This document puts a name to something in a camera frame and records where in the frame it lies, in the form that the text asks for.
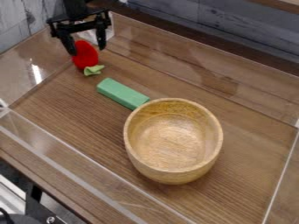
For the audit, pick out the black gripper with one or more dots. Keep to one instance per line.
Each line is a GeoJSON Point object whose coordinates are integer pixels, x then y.
{"type": "Point", "coordinates": [95, 20]}

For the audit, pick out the red plush strawberry toy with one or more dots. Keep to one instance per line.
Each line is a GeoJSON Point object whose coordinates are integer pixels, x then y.
{"type": "Point", "coordinates": [86, 60]}

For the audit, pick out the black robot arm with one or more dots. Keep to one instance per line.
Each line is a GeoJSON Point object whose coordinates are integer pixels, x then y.
{"type": "Point", "coordinates": [75, 8]}

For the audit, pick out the green rectangular block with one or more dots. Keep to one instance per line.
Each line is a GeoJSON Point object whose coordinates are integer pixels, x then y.
{"type": "Point", "coordinates": [122, 94]}

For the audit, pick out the wooden bowl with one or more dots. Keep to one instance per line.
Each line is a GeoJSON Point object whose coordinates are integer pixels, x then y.
{"type": "Point", "coordinates": [174, 138]}

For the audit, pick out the clear acrylic tray enclosure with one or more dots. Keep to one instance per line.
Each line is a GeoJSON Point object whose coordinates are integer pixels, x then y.
{"type": "Point", "coordinates": [62, 129]}

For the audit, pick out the black metal bracket with bolt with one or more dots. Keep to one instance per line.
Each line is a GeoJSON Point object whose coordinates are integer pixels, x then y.
{"type": "Point", "coordinates": [36, 210]}

